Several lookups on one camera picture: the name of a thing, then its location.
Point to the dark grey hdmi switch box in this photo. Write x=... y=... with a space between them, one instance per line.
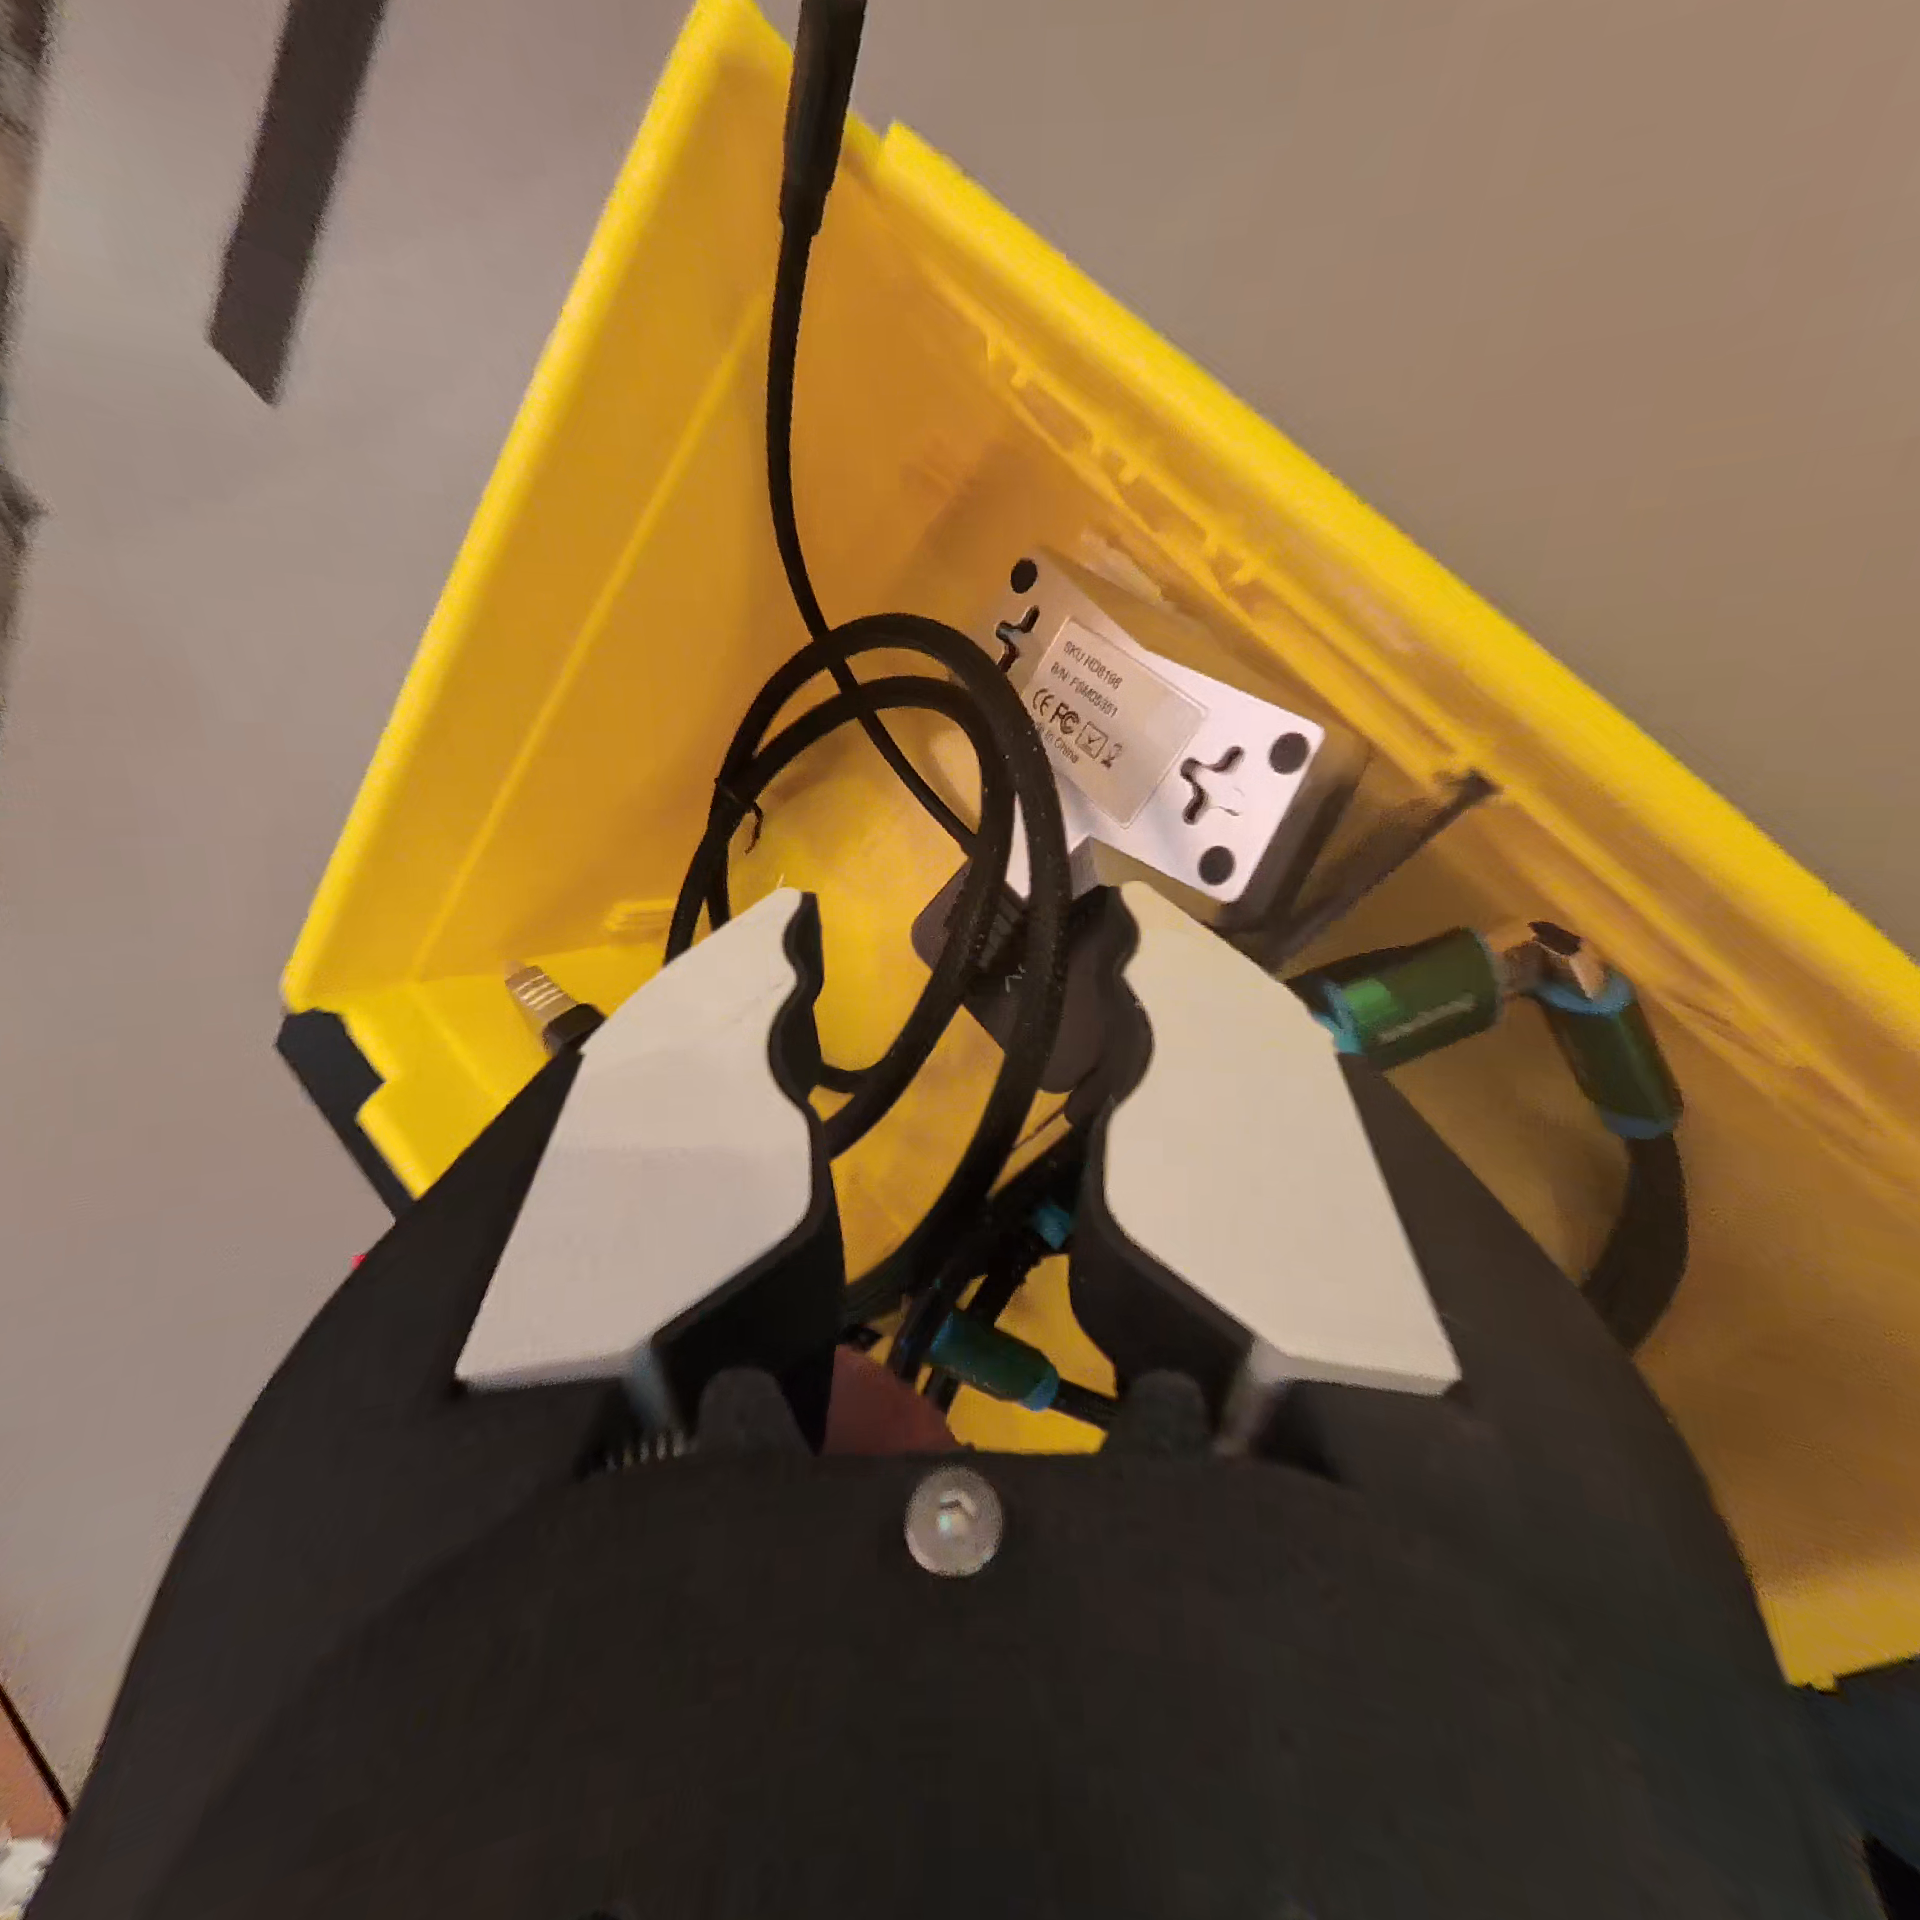
x=1142 y=720

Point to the yellow plastic bin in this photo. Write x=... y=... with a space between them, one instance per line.
x=599 y=599

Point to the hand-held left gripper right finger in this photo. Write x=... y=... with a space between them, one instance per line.
x=1275 y=1200

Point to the black bin divider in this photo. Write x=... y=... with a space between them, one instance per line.
x=1394 y=839

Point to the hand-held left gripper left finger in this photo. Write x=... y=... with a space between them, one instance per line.
x=662 y=1185

